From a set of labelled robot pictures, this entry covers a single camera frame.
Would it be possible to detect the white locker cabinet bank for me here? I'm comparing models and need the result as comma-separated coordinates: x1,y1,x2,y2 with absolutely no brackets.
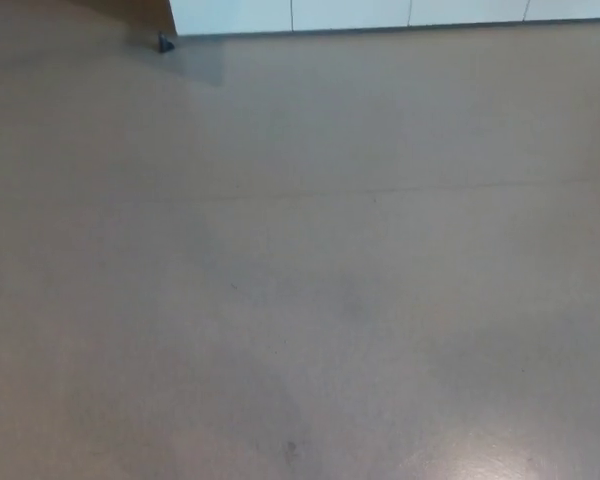
169,0,600,36

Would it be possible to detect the brown wooden panel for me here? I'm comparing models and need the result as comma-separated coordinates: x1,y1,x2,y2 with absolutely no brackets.
72,0,179,39

